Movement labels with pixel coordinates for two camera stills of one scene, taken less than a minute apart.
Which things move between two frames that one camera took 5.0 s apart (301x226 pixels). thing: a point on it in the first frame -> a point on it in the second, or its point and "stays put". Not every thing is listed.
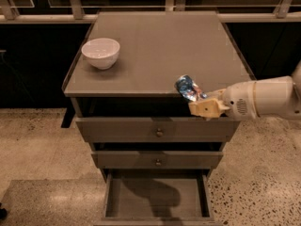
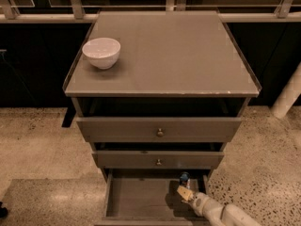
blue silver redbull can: x=185 y=85 -> x=185 y=180
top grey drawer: x=158 y=130 stays put
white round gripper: x=239 y=100 -> x=198 y=201
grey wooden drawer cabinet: x=155 y=153 stays put
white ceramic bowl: x=102 y=52 stays put
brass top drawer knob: x=159 y=133 stays put
